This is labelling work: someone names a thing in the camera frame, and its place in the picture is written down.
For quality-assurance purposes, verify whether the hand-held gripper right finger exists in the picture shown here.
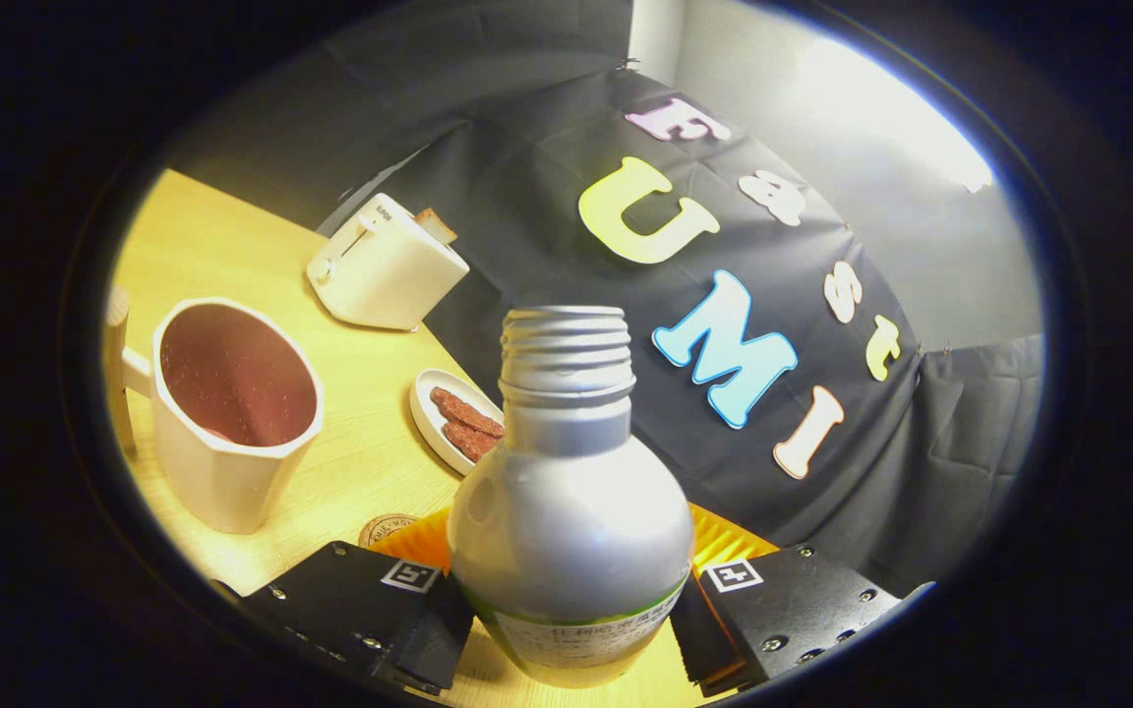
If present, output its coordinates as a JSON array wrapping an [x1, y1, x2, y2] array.
[[670, 503, 936, 697]]

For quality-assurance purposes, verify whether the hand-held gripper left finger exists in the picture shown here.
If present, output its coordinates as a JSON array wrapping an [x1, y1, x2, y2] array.
[[232, 506, 476, 694]]

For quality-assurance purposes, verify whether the round cork coaster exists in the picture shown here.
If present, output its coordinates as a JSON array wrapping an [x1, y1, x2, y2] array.
[[358, 513, 420, 549]]

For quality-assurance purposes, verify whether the white cup with wooden handle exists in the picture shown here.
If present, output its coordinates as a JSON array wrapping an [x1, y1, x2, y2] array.
[[104, 287, 325, 536]]

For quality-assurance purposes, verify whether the silver metal bottle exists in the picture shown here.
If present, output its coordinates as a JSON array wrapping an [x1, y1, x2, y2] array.
[[447, 305, 696, 688]]

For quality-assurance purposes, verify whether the light wooden table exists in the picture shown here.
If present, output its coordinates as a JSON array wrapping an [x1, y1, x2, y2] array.
[[104, 169, 715, 708]]

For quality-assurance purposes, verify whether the reddish brown meat slice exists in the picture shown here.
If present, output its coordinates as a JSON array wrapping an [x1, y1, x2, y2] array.
[[431, 386, 506, 439], [443, 421, 501, 463]]

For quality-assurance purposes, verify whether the small white plate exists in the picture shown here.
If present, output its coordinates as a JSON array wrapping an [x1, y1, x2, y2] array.
[[409, 369, 506, 478]]

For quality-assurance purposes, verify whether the white toaster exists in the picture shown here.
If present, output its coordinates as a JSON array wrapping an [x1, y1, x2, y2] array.
[[306, 193, 470, 332]]

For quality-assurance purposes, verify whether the toasted bread slice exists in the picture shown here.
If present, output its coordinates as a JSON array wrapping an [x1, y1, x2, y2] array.
[[415, 207, 458, 245]]

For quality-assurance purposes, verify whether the black backdrop cloth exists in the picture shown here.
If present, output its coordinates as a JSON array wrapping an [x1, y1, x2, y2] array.
[[168, 0, 1044, 596]]

